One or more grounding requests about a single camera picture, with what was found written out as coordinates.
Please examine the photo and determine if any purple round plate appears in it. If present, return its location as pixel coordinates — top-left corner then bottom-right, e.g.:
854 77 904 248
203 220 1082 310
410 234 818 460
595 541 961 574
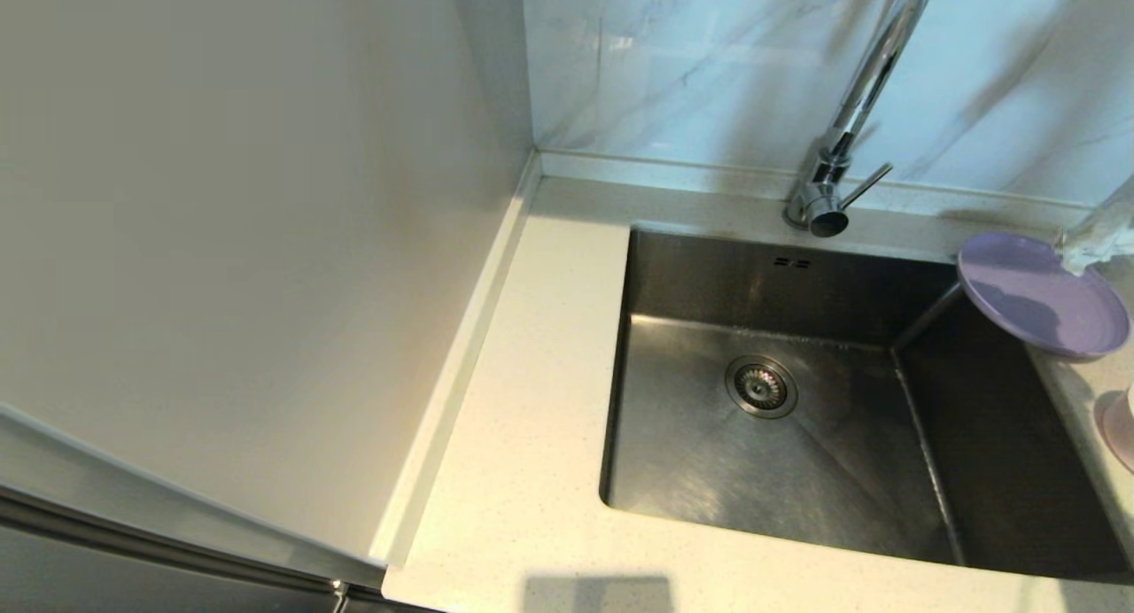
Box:
957 232 1130 359

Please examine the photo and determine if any chrome kitchen faucet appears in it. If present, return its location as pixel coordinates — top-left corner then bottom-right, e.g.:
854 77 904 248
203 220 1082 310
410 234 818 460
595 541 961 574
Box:
784 0 938 238

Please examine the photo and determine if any metal sink drain strainer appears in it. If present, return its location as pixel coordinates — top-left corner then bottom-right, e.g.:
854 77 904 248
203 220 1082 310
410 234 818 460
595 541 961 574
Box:
725 356 798 420

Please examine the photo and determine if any stainless steel sink basin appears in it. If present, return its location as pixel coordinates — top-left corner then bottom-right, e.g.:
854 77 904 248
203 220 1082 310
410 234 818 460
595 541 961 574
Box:
599 226 1130 583

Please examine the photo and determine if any pink cup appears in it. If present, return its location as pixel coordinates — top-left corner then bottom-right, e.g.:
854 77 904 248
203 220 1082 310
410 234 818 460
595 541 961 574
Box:
1094 384 1134 474

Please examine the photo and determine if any stainless steel appliance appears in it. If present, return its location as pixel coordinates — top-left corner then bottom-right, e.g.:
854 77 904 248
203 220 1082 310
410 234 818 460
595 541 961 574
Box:
0 400 444 613

